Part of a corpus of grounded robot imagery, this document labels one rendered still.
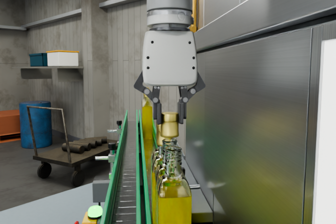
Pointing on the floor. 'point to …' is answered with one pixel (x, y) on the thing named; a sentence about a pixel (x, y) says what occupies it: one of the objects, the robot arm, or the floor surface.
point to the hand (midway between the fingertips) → (169, 112)
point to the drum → (42, 121)
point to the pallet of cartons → (9, 125)
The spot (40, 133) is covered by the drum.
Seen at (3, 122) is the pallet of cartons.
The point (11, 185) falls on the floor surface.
